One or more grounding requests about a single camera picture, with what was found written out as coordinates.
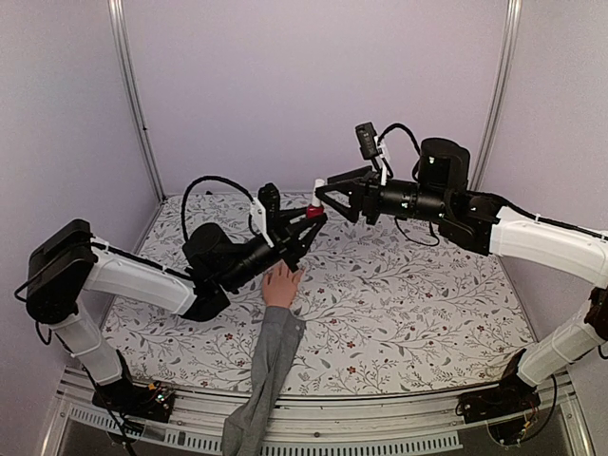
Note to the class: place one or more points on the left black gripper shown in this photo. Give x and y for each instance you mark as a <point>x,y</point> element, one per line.
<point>286,236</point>

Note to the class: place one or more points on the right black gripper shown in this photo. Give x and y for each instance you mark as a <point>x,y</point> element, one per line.
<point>364,194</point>

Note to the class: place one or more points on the red nail polish bottle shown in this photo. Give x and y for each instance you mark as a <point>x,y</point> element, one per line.
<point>314,211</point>

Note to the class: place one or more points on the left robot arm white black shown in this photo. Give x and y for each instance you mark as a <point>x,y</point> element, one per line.
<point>73,261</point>

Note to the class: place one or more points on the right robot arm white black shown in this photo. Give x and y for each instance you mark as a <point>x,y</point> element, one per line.
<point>487,224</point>

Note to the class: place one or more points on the person's hand on table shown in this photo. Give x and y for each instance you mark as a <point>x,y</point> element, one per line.
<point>280,286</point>

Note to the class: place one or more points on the floral patterned table cloth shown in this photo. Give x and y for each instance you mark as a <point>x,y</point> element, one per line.
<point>386,311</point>

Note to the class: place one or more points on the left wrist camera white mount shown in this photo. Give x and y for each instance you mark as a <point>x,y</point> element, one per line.
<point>263,209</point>

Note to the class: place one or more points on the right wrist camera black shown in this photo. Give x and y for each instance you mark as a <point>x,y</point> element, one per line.
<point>372,150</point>

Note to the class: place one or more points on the front aluminium rail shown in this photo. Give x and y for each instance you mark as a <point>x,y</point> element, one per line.
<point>405,424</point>

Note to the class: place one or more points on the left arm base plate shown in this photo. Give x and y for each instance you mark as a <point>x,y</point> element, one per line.
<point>153,402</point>

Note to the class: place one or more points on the right aluminium frame post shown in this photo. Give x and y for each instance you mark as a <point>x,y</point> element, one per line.
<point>506,56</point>

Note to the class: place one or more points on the aluminium frame post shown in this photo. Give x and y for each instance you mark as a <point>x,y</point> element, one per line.
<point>121,41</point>
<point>506,56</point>

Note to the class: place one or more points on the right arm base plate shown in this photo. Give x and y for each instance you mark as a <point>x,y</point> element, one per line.
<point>509,411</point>

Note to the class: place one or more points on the left aluminium frame post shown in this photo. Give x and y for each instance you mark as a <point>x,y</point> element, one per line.
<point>121,41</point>

